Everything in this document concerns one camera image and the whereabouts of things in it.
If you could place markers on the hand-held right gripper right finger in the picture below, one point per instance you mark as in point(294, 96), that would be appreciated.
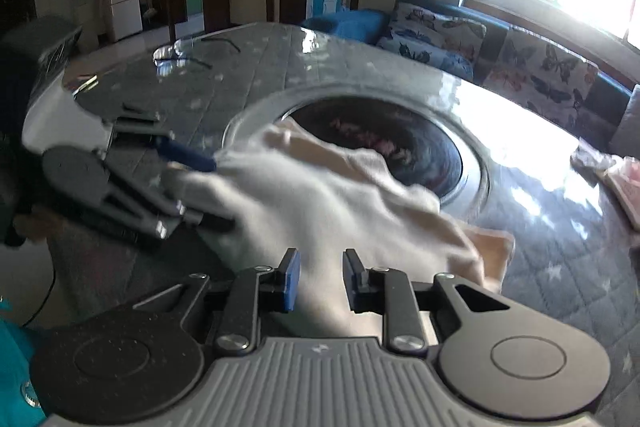
point(352, 287)

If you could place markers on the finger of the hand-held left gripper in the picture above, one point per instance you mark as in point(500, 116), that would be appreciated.
point(150, 212)
point(190, 157)

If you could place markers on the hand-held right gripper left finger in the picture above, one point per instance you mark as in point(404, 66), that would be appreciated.
point(291, 279)

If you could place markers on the cream pants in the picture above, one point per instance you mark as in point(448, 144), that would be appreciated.
point(310, 207)

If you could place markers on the person's left hand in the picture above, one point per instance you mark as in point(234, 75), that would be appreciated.
point(32, 228)

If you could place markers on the black bent stick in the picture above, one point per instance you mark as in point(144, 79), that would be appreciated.
point(195, 62)
point(220, 41)

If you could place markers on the teal garment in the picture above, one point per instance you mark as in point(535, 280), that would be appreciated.
point(15, 357)

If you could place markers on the blue sofa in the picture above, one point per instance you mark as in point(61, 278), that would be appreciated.
point(350, 24)

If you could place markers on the butterfly print cushion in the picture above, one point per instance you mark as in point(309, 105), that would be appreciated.
point(540, 77)
point(430, 39)

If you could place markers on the white plastic bag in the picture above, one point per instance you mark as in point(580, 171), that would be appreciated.
point(590, 159)

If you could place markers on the grey cushion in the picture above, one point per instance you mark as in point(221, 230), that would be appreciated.
point(627, 127)

